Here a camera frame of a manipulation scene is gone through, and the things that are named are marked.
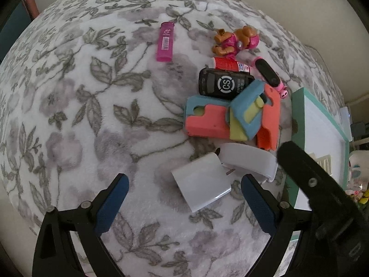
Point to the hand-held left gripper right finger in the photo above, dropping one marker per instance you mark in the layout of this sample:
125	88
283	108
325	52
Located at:
259	205

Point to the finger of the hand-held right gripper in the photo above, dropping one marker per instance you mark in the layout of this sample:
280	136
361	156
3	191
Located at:
312	181

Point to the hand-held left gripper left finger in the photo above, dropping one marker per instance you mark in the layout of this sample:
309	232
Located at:
112	205

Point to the white plastic case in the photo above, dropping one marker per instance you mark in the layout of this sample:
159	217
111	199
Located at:
248	158

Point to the teal-edged white tray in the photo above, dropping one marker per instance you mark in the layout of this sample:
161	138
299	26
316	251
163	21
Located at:
320	127

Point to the white charger adapter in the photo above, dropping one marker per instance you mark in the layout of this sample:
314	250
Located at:
201	184

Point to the orange plastic toy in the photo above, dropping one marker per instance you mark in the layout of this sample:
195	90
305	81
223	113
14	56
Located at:
271	121

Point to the colourful foam toy blocks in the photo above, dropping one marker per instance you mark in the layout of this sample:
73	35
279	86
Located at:
249	106

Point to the coral and blue plastic toy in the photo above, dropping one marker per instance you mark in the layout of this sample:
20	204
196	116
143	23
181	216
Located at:
206	121

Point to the pink smartwatch band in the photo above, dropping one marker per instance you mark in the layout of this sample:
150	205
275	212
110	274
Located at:
269	73

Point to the black device with round logo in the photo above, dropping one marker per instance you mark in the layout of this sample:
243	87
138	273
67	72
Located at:
222	85

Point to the red and white tube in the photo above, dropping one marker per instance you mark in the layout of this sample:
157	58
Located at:
227	64

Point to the pink and brown toy dog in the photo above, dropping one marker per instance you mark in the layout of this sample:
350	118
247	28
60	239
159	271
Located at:
236	41

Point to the pink lighter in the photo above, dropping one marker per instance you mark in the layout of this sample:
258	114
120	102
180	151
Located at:
165	41

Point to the white ribbed plastic piece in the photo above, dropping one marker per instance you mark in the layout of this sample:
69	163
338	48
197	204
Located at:
324	164

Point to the floral fleece blanket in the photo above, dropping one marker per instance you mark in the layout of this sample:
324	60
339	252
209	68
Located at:
86	121

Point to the red-brown wooden strip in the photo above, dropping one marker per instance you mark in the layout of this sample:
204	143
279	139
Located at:
30	5

